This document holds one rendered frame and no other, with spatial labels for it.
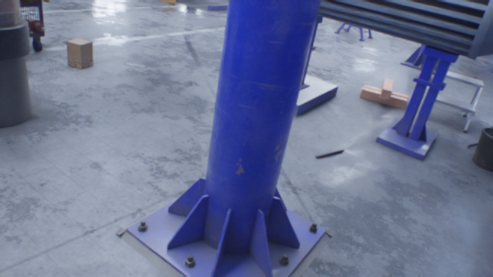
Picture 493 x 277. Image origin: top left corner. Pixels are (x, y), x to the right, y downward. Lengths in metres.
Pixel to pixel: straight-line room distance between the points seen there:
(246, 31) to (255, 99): 0.24
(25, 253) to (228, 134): 1.02
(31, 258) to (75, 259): 0.18
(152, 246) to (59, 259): 0.39
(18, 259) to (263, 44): 1.33
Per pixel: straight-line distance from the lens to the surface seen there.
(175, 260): 1.68
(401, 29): 3.16
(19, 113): 2.83
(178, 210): 1.88
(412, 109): 3.36
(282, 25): 1.23
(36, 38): 4.37
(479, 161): 3.55
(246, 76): 1.28
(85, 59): 3.88
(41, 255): 1.81
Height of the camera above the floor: 1.27
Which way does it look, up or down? 28 degrees down
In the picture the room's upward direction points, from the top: 10 degrees clockwise
